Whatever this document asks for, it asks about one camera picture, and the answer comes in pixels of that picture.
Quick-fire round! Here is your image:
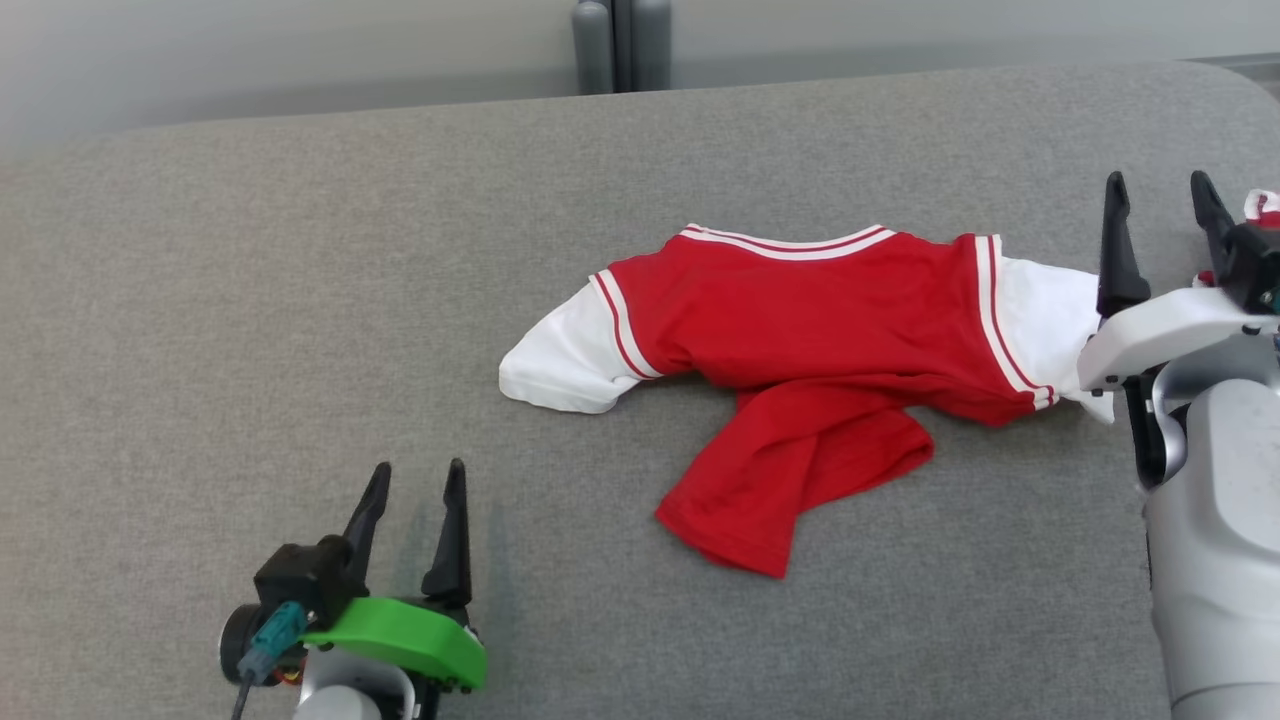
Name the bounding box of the grey metal partition post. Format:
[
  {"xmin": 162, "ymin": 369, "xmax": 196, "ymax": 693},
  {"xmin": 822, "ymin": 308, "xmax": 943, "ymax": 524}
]
[{"xmin": 571, "ymin": 0, "xmax": 673, "ymax": 96}]

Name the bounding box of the black cable with teal connector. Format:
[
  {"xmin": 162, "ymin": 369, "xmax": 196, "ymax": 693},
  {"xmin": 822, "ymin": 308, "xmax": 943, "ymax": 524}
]
[{"xmin": 230, "ymin": 601, "xmax": 310, "ymax": 720}]

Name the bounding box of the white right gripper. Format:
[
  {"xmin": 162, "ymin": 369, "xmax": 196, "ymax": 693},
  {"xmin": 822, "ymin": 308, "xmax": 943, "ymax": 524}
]
[{"xmin": 1076, "ymin": 170, "xmax": 1280, "ymax": 394}]

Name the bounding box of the green and grey left gripper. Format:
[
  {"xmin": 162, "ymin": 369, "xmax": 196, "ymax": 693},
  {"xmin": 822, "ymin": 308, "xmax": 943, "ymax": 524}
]
[{"xmin": 293, "ymin": 458, "xmax": 489, "ymax": 720}]

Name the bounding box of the red jersey with white sleeves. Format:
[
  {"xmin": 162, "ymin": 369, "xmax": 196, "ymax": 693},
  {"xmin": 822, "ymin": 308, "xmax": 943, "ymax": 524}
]
[{"xmin": 498, "ymin": 223, "xmax": 1116, "ymax": 580}]

